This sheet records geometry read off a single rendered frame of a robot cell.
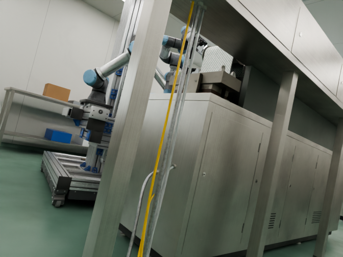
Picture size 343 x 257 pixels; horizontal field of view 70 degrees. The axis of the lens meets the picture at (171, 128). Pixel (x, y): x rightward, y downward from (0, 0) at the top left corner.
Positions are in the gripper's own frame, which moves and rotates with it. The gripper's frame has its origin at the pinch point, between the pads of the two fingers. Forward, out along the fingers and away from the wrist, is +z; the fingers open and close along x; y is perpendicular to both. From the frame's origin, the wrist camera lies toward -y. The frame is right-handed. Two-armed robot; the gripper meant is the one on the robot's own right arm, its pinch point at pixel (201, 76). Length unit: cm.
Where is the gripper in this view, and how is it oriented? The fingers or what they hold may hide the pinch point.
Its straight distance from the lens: 163.1
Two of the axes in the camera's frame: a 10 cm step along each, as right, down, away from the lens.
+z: 6.5, 1.0, -7.6
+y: 2.2, -9.7, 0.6
